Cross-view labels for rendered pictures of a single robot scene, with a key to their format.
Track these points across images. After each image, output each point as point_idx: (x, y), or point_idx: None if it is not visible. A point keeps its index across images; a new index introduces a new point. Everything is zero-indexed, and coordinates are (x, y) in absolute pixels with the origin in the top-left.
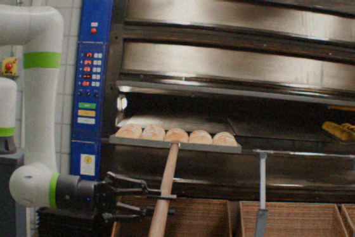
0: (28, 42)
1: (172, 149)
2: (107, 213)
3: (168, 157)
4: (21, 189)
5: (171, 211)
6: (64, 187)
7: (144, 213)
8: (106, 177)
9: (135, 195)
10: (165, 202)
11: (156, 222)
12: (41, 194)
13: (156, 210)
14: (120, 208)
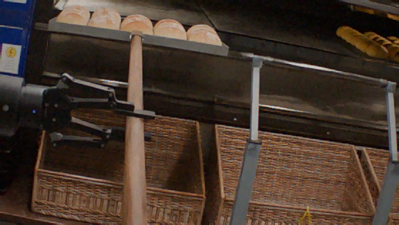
0: None
1: (135, 44)
2: (56, 133)
3: (132, 55)
4: None
5: (146, 136)
6: (2, 93)
7: (109, 136)
8: (60, 80)
9: (98, 108)
10: (140, 121)
11: (133, 151)
12: None
13: (129, 132)
14: (76, 126)
